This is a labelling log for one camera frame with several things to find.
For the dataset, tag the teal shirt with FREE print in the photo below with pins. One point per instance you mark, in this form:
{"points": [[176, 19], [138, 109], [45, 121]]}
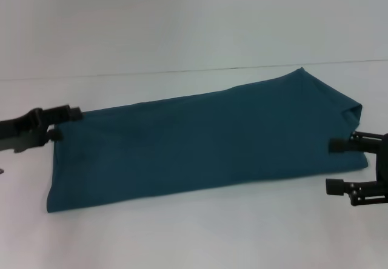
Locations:
{"points": [[197, 144]]}

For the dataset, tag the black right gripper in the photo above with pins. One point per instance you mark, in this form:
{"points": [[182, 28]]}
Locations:
{"points": [[382, 160]]}

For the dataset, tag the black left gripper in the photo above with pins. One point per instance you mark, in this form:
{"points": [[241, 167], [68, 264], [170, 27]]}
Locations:
{"points": [[21, 132]]}

